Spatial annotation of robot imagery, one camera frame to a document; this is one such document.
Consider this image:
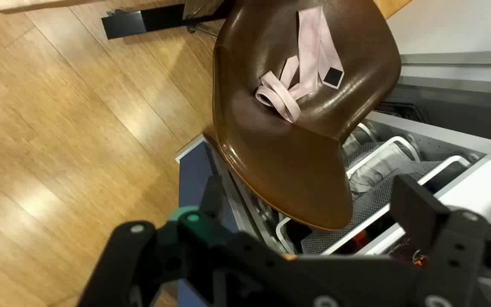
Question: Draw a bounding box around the pink necktie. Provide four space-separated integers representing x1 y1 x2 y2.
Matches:
254 5 346 125

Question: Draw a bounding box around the white drawer unit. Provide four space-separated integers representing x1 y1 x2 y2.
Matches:
176 109 491 258

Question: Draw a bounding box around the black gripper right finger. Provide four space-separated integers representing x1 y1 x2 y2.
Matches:
391 174 489 307

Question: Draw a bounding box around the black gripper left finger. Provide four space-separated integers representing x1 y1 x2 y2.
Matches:
77 176 285 307

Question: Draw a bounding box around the brown moulded chair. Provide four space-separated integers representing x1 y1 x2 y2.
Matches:
201 0 404 234

